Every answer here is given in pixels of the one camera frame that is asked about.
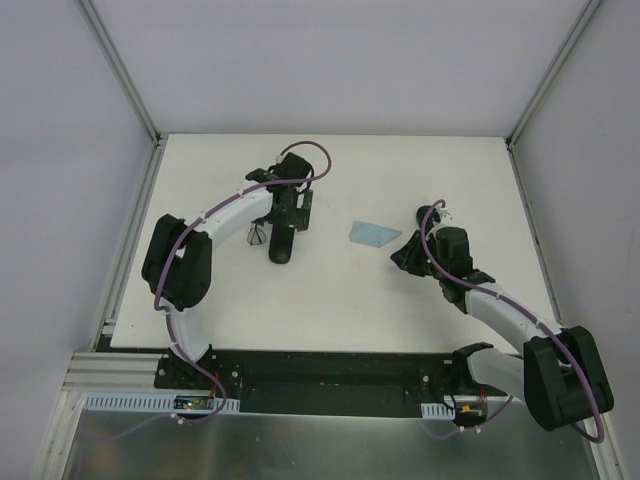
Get purple cable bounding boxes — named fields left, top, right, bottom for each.
left=420, top=199, right=606, bottom=445
left=152, top=140, right=335, bottom=361

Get right white cable duct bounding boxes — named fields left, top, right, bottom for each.
left=420, top=403, right=456, bottom=421

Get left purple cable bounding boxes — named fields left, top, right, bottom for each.
left=152, top=140, right=335, bottom=361

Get black glasses case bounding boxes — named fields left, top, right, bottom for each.
left=416, top=205, right=441, bottom=242
left=268, top=224, right=296, bottom=265

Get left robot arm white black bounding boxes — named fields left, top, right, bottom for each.
left=141, top=153, right=314, bottom=389

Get metal frame clear glasses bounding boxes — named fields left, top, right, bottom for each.
left=247, top=223, right=267, bottom=246

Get aluminium frame post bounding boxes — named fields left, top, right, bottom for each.
left=76, top=0, right=162, bottom=145
left=505, top=0, right=604, bottom=151

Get left aluminium frame post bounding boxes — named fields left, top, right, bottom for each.
left=76, top=0, right=162, bottom=145

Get aluminium front rail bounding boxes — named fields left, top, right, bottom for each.
left=63, top=350, right=606, bottom=401

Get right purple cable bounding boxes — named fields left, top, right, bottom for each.
left=420, top=199, right=606, bottom=445

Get white cable duct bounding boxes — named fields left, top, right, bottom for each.
left=84, top=392, right=240, bottom=415
left=420, top=403, right=456, bottom=421

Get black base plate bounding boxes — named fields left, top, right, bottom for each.
left=152, top=349, right=505, bottom=418

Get left white cable duct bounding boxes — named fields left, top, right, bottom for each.
left=84, top=392, right=240, bottom=415

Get right aluminium frame post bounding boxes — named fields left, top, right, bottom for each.
left=505, top=0, right=604, bottom=151

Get light blue cloth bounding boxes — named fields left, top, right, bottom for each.
left=349, top=221, right=402, bottom=248

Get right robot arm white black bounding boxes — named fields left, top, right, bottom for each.
left=390, top=227, right=614, bottom=431

